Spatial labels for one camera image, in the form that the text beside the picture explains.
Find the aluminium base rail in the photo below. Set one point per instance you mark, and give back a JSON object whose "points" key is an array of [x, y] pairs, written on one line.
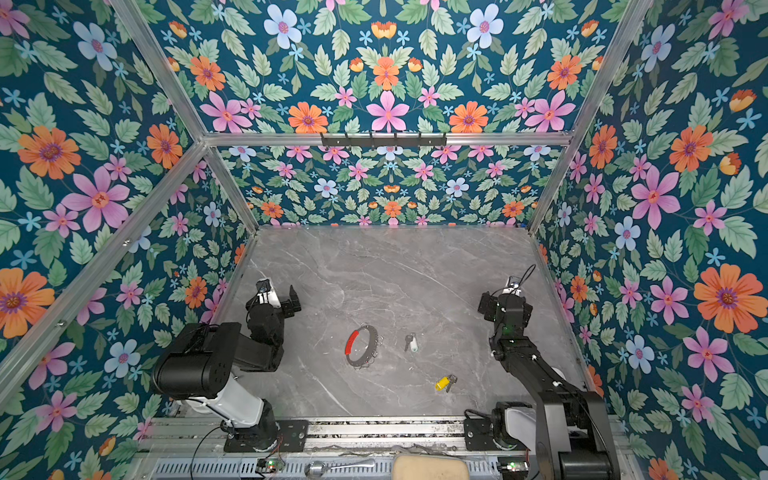
{"points": [[319, 435]]}

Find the large keyring with red grip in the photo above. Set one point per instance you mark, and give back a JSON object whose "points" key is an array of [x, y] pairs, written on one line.
{"points": [[361, 348]]}

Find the aluminium frame post back left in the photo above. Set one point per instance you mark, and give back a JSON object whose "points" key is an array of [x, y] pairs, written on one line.
{"points": [[142, 35]]}

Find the aluminium frame post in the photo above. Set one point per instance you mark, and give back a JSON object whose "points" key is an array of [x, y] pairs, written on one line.
{"points": [[142, 35], [629, 25]]}

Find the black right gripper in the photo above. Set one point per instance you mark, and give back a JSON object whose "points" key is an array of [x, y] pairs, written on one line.
{"points": [[498, 302]]}

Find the aluminium left diagonal bar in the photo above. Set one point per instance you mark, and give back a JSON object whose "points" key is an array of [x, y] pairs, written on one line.
{"points": [[22, 360]]}

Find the beige foam pad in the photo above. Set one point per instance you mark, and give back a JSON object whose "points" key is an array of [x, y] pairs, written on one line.
{"points": [[422, 467]]}

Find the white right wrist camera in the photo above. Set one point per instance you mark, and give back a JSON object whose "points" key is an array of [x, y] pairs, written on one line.
{"points": [[513, 286]]}

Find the metal spoon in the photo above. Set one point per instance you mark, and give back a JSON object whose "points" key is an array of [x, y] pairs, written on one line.
{"points": [[317, 469]]}

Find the aluminium frame post back right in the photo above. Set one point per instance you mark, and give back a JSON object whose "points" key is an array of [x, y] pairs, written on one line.
{"points": [[629, 25]]}

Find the black hook rail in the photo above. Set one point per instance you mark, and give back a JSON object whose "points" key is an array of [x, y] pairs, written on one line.
{"points": [[371, 140]]}

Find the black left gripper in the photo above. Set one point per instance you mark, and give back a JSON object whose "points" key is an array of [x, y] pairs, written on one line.
{"points": [[290, 308]]}

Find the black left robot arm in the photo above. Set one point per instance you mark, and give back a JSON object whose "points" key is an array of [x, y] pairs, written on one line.
{"points": [[197, 367]]}

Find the aluminium horizontal back bar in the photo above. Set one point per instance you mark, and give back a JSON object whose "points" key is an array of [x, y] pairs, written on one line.
{"points": [[288, 140]]}

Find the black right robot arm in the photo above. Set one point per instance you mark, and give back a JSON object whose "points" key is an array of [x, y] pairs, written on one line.
{"points": [[567, 428]]}

